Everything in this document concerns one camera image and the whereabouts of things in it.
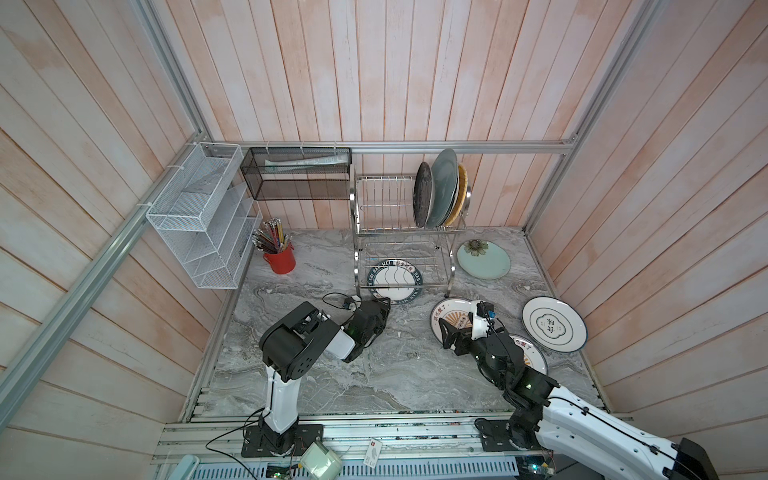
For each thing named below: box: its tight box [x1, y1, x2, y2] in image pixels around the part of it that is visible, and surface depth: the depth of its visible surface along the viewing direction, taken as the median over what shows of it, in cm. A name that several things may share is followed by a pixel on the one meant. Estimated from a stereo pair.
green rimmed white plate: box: [367, 259, 423, 305], surface depth 103 cm
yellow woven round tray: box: [446, 163, 468, 226], surface depth 76 cm
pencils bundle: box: [251, 218, 295, 254], surface depth 102 cm
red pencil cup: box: [263, 244, 296, 275], surface depth 103 cm
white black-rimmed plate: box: [522, 296, 588, 353], surface depth 95 cm
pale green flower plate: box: [457, 239, 511, 280], surface depth 110 cm
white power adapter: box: [301, 442, 342, 480], surface depth 68 cm
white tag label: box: [363, 439, 383, 469], surface depth 73 cm
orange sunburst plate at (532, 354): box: [508, 334, 548, 375], surface depth 90 cm
